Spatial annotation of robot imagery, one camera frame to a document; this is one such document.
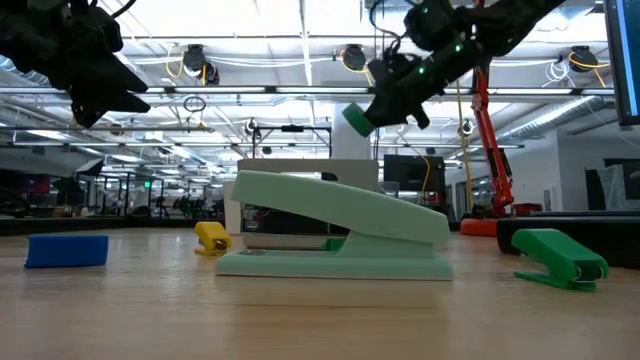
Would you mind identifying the black background rig frame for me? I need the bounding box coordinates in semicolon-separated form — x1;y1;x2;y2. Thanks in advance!
251;124;334;160

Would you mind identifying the white plastic bin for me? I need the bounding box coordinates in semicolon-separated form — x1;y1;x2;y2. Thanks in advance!
222;180;244;236

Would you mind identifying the black computer monitor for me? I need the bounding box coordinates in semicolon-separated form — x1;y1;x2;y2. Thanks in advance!
602;0;640;127

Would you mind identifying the yellow mini stapler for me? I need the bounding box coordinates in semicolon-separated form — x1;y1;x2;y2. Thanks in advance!
193;220;234;258

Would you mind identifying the green tape roll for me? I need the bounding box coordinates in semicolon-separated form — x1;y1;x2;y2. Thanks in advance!
341;101;377;139

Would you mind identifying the blue mini stapler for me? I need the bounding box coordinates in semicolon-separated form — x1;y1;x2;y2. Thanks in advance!
23;234;110;270

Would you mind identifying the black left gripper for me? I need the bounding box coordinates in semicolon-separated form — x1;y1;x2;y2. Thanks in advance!
29;4;152;129

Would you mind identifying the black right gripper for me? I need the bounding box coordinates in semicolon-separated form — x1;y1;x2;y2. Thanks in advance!
363;43;482;131

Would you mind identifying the black background screen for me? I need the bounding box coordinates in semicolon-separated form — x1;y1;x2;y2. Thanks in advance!
383;154;447;194

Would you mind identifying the black ceiling cable reel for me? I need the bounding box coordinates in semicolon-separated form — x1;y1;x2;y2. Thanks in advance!
341;43;369;72
181;43;221;86
569;45;599;74

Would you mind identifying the black metal rig frame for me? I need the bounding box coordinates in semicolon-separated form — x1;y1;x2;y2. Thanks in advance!
0;213;227;237

